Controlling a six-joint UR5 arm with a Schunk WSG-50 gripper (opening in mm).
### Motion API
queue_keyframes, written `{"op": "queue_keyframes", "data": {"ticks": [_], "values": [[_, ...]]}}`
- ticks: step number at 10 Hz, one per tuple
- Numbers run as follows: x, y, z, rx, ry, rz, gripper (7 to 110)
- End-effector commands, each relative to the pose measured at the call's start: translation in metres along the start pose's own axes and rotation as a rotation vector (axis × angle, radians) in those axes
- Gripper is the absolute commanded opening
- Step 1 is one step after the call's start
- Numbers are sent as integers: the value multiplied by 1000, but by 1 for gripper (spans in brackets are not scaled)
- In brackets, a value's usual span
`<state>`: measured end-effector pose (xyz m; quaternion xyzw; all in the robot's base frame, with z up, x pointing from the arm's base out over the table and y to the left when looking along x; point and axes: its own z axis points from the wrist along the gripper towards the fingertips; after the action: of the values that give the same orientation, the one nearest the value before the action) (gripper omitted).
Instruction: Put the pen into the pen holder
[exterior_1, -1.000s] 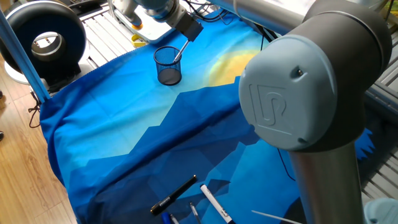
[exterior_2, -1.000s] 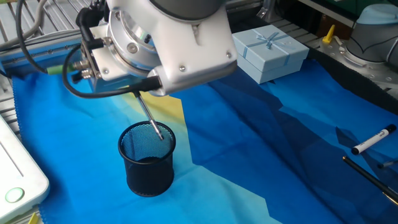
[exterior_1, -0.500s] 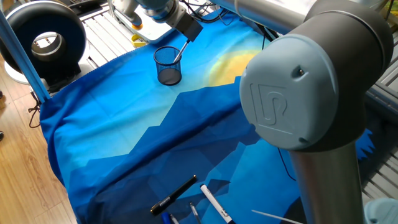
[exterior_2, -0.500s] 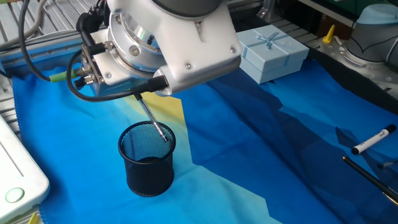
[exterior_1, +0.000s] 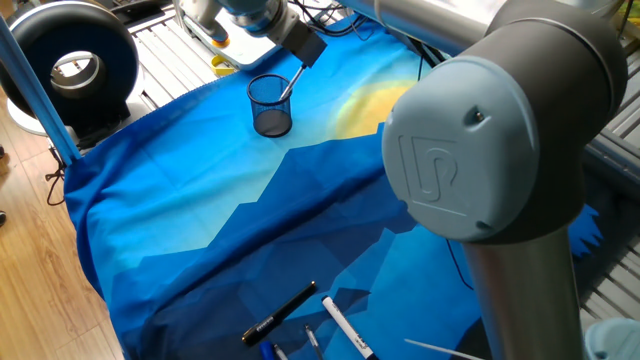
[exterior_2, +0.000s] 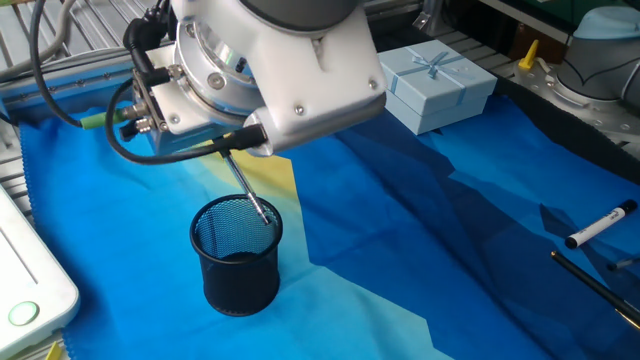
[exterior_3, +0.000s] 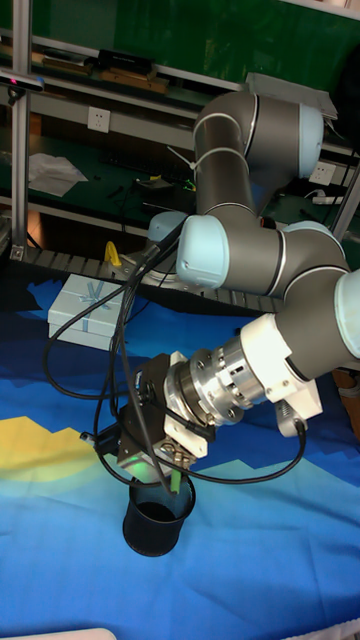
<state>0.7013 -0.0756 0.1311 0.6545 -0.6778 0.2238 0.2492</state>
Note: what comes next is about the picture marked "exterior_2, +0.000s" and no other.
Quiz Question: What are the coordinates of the grey Schunk gripper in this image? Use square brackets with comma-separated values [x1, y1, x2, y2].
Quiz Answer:
[130, 68, 226, 156]

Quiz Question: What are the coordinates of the black and silver gel pen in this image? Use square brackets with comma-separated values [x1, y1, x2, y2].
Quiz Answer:
[219, 148, 272, 227]

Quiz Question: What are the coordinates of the black mesh pen holder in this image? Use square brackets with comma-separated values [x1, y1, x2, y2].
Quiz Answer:
[189, 194, 285, 318]

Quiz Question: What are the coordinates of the long black pen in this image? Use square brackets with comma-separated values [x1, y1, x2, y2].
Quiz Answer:
[550, 250, 640, 331]

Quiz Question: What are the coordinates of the thin grey pen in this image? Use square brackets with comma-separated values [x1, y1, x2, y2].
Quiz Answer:
[606, 255, 640, 273]

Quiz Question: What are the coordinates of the white teach pendant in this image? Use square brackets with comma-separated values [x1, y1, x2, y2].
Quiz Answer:
[0, 184, 81, 360]

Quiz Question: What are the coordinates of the blue mountain print cloth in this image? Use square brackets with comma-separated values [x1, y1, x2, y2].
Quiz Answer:
[18, 94, 640, 360]

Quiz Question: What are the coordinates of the light blue gift box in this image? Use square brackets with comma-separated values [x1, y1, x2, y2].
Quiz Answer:
[378, 39, 499, 136]

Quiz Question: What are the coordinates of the white marker black cap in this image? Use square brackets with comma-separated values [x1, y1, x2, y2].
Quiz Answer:
[564, 199, 639, 250]

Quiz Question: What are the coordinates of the black cable bundle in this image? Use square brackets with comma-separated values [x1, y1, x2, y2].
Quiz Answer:
[28, 0, 271, 166]

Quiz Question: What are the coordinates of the aluminium table rail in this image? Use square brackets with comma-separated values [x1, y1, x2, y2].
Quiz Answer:
[0, 49, 136, 126]

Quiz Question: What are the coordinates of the thick grey hose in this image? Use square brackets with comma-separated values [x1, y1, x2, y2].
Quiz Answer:
[0, 0, 79, 84]

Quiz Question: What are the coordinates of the aluminium cage frame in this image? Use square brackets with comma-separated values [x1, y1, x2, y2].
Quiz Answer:
[413, 0, 451, 39]

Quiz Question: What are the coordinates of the yellow handle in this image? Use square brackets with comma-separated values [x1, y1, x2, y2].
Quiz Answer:
[517, 39, 541, 71]

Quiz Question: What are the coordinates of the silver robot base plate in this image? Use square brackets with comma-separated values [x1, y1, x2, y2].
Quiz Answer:
[514, 59, 640, 149]

